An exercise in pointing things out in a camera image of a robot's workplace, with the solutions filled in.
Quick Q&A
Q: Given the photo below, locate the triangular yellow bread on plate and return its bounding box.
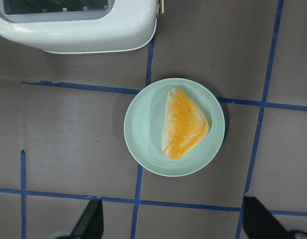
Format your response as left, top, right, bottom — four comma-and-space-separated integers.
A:
161, 87, 209, 161

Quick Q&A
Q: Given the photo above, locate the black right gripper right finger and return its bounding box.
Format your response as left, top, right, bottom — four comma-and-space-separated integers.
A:
243, 197, 307, 239

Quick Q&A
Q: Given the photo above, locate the light green round plate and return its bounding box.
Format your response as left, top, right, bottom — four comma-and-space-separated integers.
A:
124, 78, 225, 177

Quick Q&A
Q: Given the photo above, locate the white two-slot toaster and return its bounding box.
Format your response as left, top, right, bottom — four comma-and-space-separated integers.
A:
0, 0, 164, 54

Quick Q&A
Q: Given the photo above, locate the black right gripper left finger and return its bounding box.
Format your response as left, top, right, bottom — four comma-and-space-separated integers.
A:
71, 200, 104, 239

